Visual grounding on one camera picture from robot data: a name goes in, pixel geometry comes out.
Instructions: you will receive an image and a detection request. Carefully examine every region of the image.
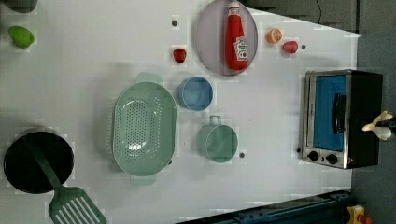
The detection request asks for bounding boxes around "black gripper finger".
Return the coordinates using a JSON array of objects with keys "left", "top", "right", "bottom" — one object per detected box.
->
[{"left": 376, "top": 119, "right": 396, "bottom": 129}]

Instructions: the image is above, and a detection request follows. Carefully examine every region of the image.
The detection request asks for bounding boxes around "peeled plush banana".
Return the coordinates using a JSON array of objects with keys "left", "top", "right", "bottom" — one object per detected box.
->
[{"left": 361, "top": 111, "right": 395, "bottom": 141}]

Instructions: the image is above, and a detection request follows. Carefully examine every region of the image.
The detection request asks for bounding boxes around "black toaster oven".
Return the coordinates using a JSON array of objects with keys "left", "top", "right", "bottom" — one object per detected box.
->
[{"left": 302, "top": 69, "right": 383, "bottom": 169}]

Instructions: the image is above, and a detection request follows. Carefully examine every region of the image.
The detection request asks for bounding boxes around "yellow red emergency button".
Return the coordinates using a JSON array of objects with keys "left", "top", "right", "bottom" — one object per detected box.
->
[{"left": 347, "top": 205, "right": 373, "bottom": 224}]

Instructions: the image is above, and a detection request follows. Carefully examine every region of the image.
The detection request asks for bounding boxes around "large red strawberry toy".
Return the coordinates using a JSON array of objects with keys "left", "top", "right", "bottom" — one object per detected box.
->
[{"left": 282, "top": 41, "right": 298, "bottom": 54}]

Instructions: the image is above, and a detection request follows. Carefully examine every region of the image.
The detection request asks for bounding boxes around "orange slice toy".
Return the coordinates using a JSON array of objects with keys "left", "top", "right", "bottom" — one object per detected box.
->
[{"left": 265, "top": 28, "right": 283, "bottom": 44}]

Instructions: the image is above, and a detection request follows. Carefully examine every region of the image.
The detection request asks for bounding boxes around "red ketchup bottle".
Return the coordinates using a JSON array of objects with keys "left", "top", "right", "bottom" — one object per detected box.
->
[{"left": 224, "top": 0, "right": 248, "bottom": 71}]

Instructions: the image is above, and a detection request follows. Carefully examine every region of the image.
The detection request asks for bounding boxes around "grey round plate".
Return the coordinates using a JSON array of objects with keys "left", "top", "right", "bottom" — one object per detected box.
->
[{"left": 194, "top": 0, "right": 258, "bottom": 76}]

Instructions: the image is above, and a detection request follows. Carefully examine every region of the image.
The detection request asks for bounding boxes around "blue bowl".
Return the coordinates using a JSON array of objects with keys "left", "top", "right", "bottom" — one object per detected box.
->
[{"left": 177, "top": 77, "right": 213, "bottom": 111}]

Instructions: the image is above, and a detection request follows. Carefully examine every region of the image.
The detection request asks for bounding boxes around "small red strawberry toy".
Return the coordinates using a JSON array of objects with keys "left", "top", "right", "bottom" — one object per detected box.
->
[{"left": 173, "top": 49, "right": 187, "bottom": 63}]

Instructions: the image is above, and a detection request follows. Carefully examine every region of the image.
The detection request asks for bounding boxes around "green oval colander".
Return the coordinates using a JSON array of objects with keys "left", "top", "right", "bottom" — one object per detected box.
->
[{"left": 112, "top": 72, "right": 177, "bottom": 186}]

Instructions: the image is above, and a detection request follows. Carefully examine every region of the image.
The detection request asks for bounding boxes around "green spatula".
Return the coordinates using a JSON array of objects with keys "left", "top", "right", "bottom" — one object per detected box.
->
[{"left": 25, "top": 141, "right": 107, "bottom": 224}]

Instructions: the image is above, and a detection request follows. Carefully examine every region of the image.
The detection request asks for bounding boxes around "black pot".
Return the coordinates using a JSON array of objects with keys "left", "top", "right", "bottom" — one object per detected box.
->
[{"left": 4, "top": 131, "right": 74, "bottom": 194}]

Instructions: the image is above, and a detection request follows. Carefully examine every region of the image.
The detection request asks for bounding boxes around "green pear toy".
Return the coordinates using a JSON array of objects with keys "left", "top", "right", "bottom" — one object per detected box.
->
[{"left": 8, "top": 26, "right": 35, "bottom": 49}]

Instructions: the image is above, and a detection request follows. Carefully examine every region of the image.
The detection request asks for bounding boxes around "black cylinder cup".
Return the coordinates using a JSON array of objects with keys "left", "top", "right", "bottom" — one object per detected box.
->
[{"left": 4, "top": 0, "right": 38, "bottom": 13}]

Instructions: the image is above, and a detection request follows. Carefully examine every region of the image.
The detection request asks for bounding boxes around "blue metal frame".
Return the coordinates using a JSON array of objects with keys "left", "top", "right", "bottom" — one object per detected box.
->
[{"left": 178, "top": 190, "right": 357, "bottom": 224}]

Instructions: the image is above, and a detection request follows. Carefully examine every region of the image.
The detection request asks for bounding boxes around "green cup with handle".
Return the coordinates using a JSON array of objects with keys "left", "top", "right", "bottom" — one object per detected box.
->
[{"left": 196, "top": 115, "right": 238, "bottom": 163}]

